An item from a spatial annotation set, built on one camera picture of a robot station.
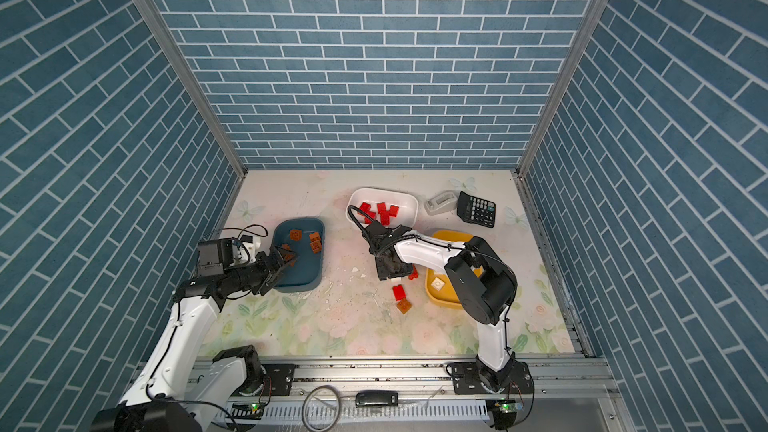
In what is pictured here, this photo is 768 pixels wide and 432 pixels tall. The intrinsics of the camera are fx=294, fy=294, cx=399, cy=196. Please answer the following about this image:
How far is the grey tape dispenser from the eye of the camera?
3.54 feet

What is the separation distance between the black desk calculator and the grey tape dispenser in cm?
3

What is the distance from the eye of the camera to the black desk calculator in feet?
3.51
